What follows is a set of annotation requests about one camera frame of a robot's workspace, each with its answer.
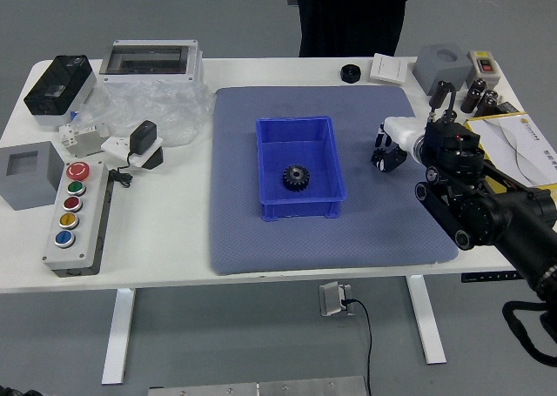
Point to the person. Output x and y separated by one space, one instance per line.
348 17

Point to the grey cube with round hole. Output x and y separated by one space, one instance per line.
431 71

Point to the grey two-button switch box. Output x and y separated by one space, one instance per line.
485 67

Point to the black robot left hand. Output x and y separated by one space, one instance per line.
13 392

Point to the big black gear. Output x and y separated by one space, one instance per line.
289 183

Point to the white table leg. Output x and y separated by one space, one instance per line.
117 335
428 322

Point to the clear plastic bag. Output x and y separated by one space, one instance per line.
174 109

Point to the black power adapter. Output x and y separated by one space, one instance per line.
143 137

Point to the grey clear-lid distribution box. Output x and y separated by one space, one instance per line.
148 61

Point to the white circuit breaker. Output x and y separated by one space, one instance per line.
82 139

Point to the grey cube with square hole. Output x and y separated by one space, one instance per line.
26 183

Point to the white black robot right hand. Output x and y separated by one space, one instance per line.
402 130

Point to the blue plastic box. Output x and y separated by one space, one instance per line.
296 143

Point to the metal floor socket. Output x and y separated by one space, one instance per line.
330 298

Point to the grey-blue mat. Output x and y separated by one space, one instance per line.
235 174

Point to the white wall switch plate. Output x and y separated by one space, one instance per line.
387 69

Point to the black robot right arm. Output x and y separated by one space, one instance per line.
461 152

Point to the black table control panel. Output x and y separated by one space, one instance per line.
487 277

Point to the black-lidded white enclosure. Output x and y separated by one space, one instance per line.
56 87

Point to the black round knob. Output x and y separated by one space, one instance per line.
350 74

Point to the yellow white carton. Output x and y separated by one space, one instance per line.
522 143

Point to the small black plug block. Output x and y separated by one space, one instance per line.
509 108

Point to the grey five-button control box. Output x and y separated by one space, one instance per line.
82 222

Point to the grey metal plate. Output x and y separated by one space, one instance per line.
261 388

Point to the white power socket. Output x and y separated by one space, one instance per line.
115 145

